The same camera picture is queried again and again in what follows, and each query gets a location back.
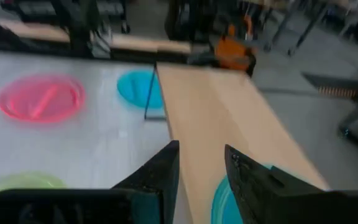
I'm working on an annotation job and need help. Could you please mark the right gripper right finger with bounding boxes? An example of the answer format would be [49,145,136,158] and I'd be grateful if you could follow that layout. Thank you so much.
[224,144,328,224]

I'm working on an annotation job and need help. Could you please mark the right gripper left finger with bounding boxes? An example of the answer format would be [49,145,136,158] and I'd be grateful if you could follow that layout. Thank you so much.
[112,140,180,224]

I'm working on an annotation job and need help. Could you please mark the blue plate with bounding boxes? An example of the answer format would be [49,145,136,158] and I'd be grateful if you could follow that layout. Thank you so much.
[116,70,164,110]
[211,164,275,224]

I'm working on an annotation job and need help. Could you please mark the green plate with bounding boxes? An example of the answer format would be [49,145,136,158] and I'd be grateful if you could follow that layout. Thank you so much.
[0,171,68,206]

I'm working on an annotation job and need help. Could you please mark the pink translucent plate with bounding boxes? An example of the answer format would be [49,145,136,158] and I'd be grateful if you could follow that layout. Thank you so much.
[0,73,86,124]

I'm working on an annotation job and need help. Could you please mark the orange machine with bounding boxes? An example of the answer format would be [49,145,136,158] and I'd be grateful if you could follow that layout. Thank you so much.
[213,15,257,77]

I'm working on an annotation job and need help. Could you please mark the black perforated metal panel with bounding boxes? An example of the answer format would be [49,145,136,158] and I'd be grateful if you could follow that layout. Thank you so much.
[302,72,358,100]

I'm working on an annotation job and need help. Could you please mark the long wooden board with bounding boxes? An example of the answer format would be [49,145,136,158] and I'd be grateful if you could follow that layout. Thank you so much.
[0,18,192,54]

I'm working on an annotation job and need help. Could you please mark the black metal table frame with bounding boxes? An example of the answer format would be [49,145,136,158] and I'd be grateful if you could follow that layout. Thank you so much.
[0,9,195,65]

